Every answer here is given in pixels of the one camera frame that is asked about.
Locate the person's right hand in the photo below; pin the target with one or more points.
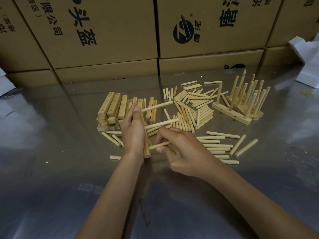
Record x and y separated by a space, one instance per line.
192 156

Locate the person's left forearm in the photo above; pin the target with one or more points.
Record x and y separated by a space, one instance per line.
112 199

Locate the shiny metal table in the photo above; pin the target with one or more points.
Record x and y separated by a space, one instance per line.
49 146

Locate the pile of wooden dowels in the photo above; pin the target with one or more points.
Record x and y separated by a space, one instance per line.
216 146

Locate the clear tape patch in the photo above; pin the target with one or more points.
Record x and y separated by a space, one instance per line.
89 188

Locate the person's left hand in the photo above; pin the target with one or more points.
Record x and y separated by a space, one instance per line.
132 131

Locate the pile of drilled wooden bars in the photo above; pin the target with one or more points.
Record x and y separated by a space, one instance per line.
106 103

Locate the stack of brown cardboard boxes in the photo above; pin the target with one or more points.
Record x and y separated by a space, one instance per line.
119 29

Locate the stack of white foam blocks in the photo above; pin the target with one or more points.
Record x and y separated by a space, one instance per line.
310 72
6 85

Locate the person's right forearm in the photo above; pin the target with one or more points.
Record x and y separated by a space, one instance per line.
261 206

